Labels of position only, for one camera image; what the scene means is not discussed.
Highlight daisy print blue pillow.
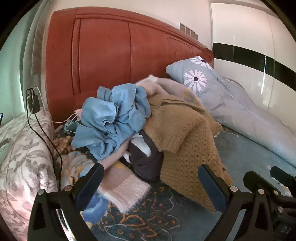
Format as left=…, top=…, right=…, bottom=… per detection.
left=166, top=56, right=223, bottom=101

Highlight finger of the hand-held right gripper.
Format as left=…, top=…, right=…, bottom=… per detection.
left=243, top=171, right=281, bottom=197
left=270, top=166, right=296, bottom=186

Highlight pink floral pillow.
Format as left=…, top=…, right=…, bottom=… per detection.
left=0, top=111, right=58, bottom=241

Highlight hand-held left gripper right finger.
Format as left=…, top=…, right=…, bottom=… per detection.
left=198, top=163, right=275, bottom=241

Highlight blue garment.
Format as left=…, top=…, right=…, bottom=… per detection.
left=71, top=84, right=152, bottom=160

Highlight wall socket strip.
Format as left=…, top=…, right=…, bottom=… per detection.
left=179, top=22, right=199, bottom=40

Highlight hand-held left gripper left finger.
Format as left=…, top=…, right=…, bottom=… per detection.
left=28, top=163, right=105, bottom=241

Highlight pink fuzzy sweater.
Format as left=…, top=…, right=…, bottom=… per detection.
left=96, top=74, right=178, bottom=213

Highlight black charger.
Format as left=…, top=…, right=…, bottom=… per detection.
left=26, top=89, right=38, bottom=114

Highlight dark grey garment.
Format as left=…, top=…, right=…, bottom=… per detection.
left=128, top=131, right=164, bottom=183

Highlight white cable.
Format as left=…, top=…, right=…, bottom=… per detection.
left=6, top=87, right=79, bottom=176

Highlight mustard knit sweater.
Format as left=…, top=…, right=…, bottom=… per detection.
left=142, top=94, right=233, bottom=214

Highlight black cable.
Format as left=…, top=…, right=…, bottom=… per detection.
left=25, top=88, right=64, bottom=188

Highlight grey fuzzy garment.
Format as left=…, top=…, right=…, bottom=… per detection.
left=155, top=77, right=204, bottom=109

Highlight teal small device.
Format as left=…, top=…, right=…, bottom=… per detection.
left=65, top=122, right=78, bottom=135

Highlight blue floral bedspread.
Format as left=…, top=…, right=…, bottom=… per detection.
left=53, top=125, right=296, bottom=241

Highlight red wooden headboard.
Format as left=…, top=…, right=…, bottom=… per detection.
left=45, top=7, right=214, bottom=130

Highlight white wardrobe with black stripe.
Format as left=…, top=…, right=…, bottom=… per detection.
left=210, top=2, right=296, bottom=130

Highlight light blue duvet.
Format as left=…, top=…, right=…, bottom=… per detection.
left=199, top=76, right=296, bottom=167

